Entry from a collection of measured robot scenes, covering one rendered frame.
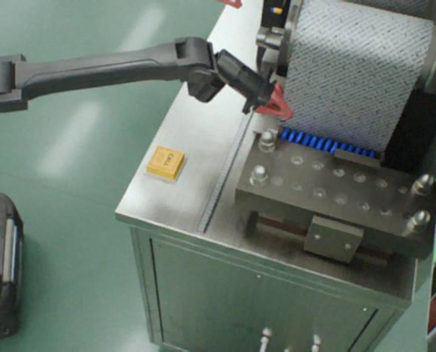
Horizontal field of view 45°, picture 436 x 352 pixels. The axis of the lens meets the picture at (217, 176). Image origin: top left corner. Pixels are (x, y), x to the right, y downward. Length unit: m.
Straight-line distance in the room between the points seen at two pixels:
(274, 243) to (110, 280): 1.09
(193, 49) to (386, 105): 0.39
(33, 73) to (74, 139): 1.50
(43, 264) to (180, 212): 1.11
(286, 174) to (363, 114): 0.20
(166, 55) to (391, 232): 0.55
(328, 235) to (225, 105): 0.49
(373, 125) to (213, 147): 0.39
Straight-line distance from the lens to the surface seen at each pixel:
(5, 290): 1.93
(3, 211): 2.10
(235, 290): 1.33
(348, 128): 1.16
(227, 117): 1.38
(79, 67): 1.08
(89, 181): 2.40
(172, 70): 1.06
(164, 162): 1.25
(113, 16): 3.23
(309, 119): 1.16
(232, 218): 1.19
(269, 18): 1.44
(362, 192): 1.12
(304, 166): 1.13
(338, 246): 1.12
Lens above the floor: 1.90
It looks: 53 degrees down
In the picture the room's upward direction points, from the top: 4 degrees clockwise
